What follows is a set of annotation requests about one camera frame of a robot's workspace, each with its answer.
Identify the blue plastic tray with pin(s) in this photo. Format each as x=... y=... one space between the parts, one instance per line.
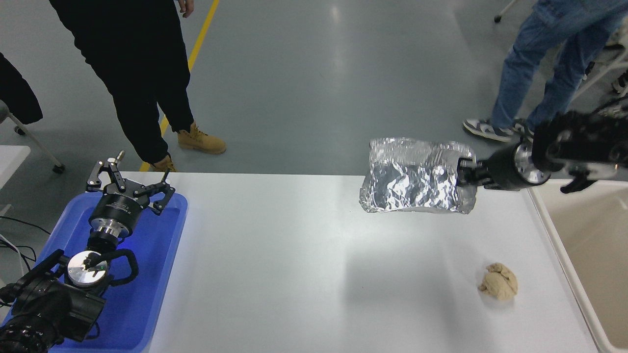
x=147 y=274

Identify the grey chair with casters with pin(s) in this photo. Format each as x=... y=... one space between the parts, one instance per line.
x=34 y=142

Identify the large pale bin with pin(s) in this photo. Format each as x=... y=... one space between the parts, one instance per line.
x=588 y=245

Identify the silver foil tray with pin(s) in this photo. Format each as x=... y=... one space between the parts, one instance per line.
x=412 y=176

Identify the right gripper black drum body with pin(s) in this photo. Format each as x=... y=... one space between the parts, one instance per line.
x=500 y=169

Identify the white office chair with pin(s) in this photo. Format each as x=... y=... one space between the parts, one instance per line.
x=603 y=72
x=497 y=19

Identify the person's hand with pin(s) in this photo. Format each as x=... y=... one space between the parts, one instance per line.
x=186 y=7

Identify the white side table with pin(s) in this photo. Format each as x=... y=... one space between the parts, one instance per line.
x=11 y=164

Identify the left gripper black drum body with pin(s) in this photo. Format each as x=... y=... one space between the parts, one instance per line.
x=120 y=208

